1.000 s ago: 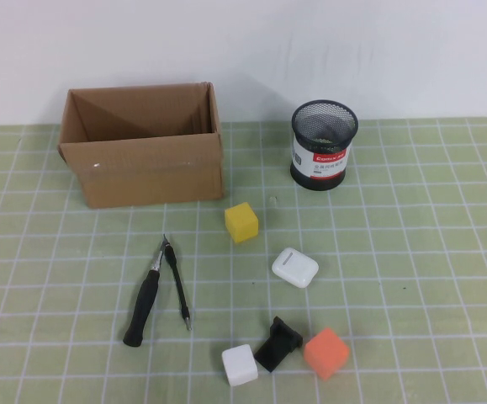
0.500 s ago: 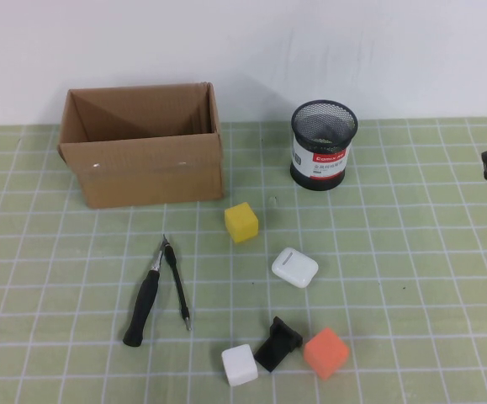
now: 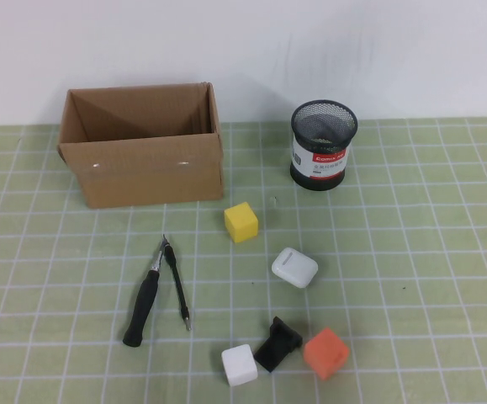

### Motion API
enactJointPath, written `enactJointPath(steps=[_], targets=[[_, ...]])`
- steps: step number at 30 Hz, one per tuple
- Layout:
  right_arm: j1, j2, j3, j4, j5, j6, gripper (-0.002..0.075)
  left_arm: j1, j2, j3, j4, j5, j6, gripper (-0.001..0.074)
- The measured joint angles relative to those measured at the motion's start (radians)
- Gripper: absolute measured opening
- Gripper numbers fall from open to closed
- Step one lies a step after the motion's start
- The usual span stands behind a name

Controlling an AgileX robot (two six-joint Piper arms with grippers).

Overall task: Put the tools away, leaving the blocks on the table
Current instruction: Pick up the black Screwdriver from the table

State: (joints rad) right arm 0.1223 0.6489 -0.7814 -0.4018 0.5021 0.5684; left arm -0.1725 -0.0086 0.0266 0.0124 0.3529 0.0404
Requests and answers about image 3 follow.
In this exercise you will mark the black plastic bracket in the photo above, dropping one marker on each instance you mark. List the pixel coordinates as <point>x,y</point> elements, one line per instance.
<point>274,349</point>

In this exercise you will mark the white earbuds case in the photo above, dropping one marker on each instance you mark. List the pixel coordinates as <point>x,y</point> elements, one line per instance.
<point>294,267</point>

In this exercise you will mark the yellow cube block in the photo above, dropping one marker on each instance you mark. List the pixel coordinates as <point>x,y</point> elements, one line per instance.
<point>242,223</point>

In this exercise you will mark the brown cardboard box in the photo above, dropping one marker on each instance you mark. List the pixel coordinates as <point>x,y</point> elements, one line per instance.
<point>142,177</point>

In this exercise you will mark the green grid table mat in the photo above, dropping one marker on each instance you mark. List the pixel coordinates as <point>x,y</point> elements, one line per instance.
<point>58,252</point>

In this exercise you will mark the orange cube block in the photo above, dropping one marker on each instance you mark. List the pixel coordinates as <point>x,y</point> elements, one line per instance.
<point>325,353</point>

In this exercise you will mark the white cube block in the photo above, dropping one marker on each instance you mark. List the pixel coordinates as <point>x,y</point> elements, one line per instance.
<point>239,365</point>

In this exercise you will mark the small clear plastic scrap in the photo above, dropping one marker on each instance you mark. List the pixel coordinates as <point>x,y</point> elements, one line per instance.
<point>273,201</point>

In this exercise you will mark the black mesh pen holder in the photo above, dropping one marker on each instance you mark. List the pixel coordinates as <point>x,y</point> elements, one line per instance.
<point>323,168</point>

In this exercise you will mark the thin black flexible bit shaft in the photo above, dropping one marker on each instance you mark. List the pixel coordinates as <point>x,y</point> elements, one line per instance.
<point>178,282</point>

